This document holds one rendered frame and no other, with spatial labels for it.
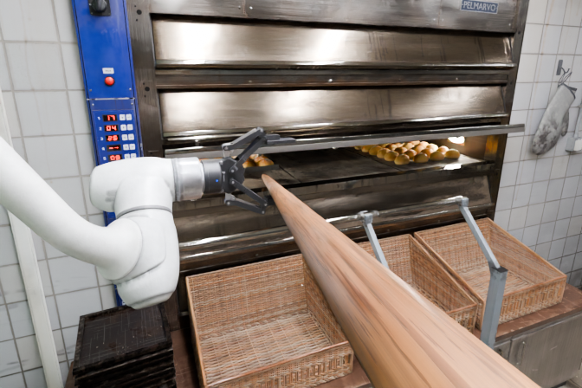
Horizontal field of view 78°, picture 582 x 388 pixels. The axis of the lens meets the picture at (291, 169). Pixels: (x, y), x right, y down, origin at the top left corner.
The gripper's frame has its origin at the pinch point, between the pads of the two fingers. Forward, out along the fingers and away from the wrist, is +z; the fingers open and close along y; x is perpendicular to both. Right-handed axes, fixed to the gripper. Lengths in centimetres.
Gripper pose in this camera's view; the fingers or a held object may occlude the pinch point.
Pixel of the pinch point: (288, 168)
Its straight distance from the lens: 84.1
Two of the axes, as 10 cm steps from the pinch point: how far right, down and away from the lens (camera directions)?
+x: 3.7, 2.4, -8.9
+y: -0.1, 9.7, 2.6
